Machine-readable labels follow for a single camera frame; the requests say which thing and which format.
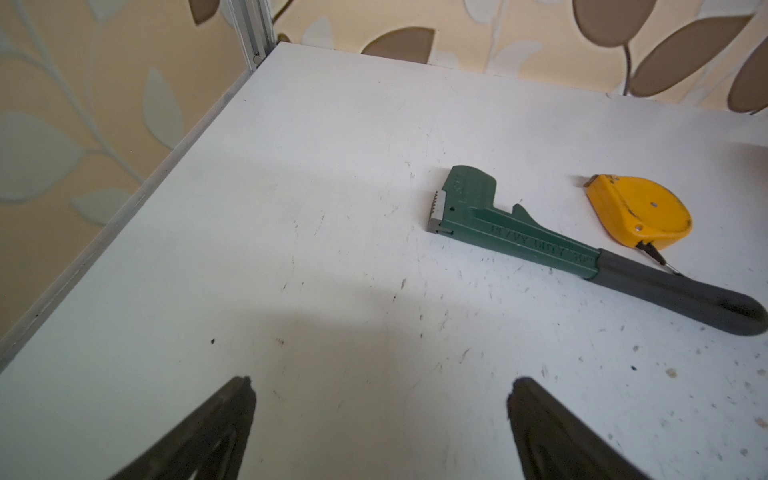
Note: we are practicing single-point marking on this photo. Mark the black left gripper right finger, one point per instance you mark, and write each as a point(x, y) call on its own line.
point(552, 443)

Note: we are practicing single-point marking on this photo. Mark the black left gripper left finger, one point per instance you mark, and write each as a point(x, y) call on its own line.
point(209, 443)

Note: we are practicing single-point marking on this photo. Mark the yellow tape measure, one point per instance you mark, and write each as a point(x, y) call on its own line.
point(636, 211)

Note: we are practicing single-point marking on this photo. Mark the green pipe wrench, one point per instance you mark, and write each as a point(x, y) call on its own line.
point(463, 209)

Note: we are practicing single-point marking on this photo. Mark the aluminium frame post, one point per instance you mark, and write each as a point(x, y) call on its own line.
point(254, 26)

